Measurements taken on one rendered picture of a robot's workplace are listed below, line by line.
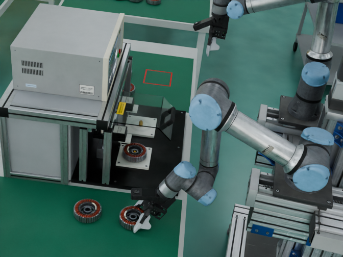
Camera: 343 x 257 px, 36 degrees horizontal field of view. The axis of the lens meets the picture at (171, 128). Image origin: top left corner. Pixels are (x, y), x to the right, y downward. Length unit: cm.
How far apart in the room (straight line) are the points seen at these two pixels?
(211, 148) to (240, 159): 179
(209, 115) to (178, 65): 154
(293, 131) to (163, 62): 111
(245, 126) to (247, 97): 272
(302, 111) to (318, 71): 19
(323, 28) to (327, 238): 92
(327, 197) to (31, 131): 119
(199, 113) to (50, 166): 81
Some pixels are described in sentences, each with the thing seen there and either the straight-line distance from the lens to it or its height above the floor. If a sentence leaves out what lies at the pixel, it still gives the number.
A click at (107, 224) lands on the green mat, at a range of 220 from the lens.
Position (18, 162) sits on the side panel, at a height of 83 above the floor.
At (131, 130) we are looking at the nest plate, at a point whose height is 78.
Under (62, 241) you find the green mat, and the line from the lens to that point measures 214.
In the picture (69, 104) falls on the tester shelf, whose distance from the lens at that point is 221.
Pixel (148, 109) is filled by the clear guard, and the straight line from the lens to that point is 229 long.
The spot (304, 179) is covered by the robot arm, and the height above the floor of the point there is 120.
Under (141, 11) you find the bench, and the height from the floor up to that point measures 75.
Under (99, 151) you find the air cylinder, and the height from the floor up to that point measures 81.
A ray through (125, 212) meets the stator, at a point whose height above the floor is 79.
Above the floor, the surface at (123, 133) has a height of 92.
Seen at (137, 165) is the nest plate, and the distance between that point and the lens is 242.
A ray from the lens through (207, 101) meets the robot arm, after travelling 176.
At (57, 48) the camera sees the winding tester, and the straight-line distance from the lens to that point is 218.
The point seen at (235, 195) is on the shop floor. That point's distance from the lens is 354.
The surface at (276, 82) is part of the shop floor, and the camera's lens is 485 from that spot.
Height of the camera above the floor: 235
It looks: 36 degrees down
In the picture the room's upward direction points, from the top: 8 degrees clockwise
